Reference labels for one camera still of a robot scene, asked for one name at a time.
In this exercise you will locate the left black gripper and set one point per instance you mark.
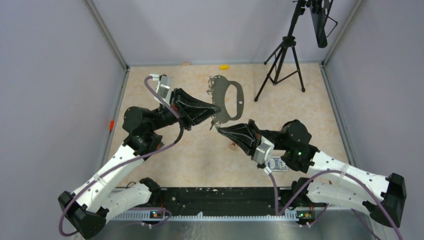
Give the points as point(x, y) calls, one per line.
point(197, 110)

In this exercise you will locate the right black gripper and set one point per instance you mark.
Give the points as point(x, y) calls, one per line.
point(236, 133)

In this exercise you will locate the metal key holder plate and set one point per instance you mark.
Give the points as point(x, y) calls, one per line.
point(222, 91)

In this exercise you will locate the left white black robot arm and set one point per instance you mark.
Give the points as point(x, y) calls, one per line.
point(91, 206)

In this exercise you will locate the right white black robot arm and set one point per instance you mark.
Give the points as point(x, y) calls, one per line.
point(327, 180)

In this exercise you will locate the wooden letter cube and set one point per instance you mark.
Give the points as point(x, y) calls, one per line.
point(233, 146)

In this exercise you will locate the blue playing card deck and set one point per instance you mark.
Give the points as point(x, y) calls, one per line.
point(275, 164)

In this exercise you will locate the yellow block at back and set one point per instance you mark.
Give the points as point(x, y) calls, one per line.
point(224, 67)

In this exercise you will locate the black tripod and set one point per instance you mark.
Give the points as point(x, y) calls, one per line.
point(288, 42)

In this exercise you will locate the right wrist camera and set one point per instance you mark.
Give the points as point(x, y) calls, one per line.
point(262, 154)

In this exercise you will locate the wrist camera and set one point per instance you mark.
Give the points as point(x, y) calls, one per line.
point(262, 154)
point(163, 86)

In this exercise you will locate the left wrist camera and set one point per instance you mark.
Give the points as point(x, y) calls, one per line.
point(163, 86)

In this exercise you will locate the orange red wall clip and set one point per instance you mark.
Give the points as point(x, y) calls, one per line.
point(111, 125)

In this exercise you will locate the white slotted cable duct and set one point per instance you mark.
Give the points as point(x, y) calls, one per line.
point(153, 216)

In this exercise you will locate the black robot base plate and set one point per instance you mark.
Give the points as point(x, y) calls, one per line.
point(223, 201)

